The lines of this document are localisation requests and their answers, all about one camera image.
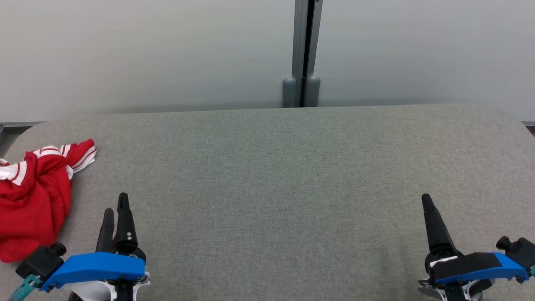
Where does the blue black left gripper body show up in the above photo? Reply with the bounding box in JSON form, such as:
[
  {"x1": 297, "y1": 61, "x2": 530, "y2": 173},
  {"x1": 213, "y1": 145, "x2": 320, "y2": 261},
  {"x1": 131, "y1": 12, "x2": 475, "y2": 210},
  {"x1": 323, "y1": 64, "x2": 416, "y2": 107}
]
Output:
[{"x1": 40, "y1": 247, "x2": 149, "y2": 292}]

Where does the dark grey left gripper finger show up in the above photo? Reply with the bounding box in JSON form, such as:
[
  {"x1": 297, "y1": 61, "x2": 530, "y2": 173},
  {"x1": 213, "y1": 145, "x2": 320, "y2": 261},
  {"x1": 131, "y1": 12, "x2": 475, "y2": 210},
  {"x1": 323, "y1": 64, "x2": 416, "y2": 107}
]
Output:
[
  {"x1": 112, "y1": 192, "x2": 138, "y2": 253},
  {"x1": 95, "y1": 208, "x2": 115, "y2": 253}
]

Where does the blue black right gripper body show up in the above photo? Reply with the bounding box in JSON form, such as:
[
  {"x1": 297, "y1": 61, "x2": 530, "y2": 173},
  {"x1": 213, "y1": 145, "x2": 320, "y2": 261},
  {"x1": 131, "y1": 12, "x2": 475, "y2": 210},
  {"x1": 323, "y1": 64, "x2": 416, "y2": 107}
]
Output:
[{"x1": 424, "y1": 247, "x2": 529, "y2": 286}]

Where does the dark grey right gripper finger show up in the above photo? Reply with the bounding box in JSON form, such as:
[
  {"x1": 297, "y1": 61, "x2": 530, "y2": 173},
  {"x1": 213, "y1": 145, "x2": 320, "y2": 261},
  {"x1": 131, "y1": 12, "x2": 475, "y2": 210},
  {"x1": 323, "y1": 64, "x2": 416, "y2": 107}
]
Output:
[{"x1": 421, "y1": 193, "x2": 457, "y2": 253}]

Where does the teal left camera connector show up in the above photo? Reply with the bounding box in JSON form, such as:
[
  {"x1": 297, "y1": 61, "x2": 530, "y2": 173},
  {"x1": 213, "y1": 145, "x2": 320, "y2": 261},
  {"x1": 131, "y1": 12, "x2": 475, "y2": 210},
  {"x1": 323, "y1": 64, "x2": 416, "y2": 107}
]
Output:
[{"x1": 8, "y1": 274, "x2": 44, "y2": 301}]

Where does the grey metal partition post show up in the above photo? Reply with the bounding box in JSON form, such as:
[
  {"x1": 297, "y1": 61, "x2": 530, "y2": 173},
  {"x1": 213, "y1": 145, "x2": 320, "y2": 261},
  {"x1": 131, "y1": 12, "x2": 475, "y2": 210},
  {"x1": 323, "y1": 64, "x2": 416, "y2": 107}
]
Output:
[{"x1": 282, "y1": 0, "x2": 323, "y2": 108}]

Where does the red white basketball jersey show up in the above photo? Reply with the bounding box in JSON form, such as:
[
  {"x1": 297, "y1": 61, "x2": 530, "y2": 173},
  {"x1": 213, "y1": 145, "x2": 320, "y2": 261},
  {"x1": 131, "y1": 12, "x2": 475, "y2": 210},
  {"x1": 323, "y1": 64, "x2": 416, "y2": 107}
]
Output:
[{"x1": 0, "y1": 159, "x2": 72, "y2": 263}]

